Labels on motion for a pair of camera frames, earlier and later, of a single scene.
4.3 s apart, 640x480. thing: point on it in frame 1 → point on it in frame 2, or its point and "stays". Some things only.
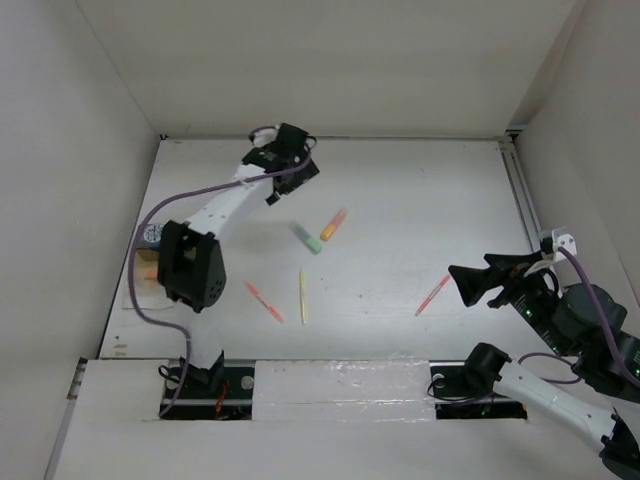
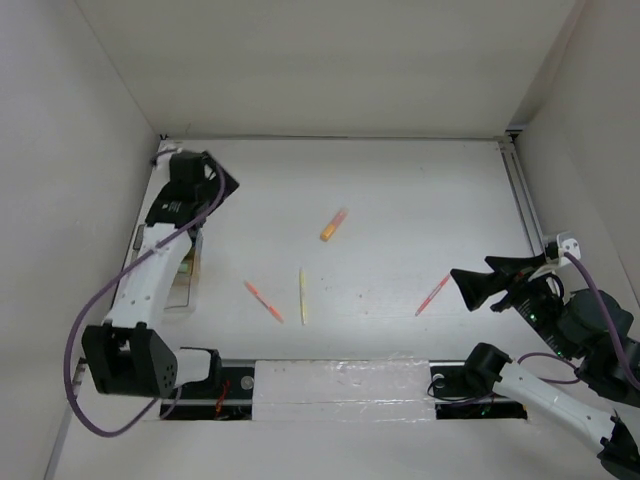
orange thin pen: [264, 301] stays
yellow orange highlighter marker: [330, 228] stays
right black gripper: [471, 281] stays
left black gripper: [300, 176] → [214, 184]
